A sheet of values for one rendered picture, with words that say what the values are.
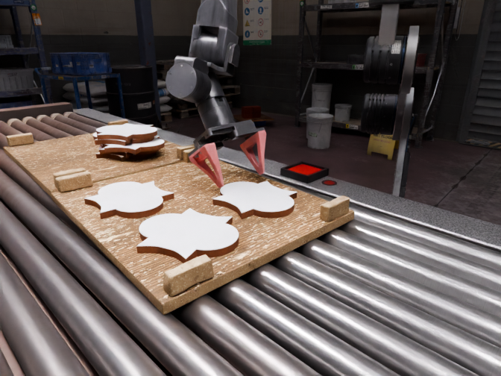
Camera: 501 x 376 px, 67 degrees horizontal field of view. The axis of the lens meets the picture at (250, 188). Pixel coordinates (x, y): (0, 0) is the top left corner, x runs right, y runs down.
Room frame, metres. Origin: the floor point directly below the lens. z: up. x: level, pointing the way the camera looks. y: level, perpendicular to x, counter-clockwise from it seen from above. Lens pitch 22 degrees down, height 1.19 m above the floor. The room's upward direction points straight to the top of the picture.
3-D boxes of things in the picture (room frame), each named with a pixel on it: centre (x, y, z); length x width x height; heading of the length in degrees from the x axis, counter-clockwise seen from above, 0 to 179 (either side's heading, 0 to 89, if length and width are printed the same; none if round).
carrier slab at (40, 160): (0.91, 0.37, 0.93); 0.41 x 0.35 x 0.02; 42
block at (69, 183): (0.65, 0.33, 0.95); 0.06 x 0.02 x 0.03; 131
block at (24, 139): (0.96, 0.60, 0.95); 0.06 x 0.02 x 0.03; 132
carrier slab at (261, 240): (0.59, 0.10, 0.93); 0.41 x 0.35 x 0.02; 41
